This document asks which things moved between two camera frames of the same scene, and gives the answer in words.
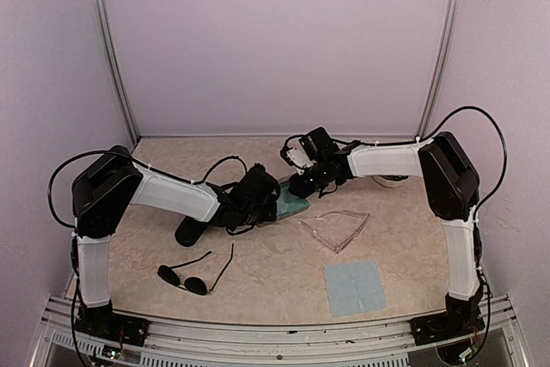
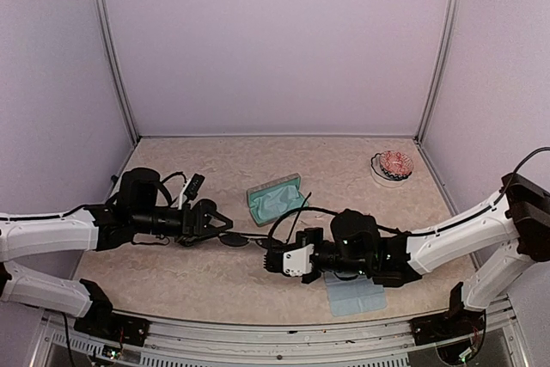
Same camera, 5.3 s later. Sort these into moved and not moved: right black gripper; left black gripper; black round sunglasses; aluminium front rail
Moved: left black gripper; right black gripper; black round sunglasses
Not moved: aluminium front rail
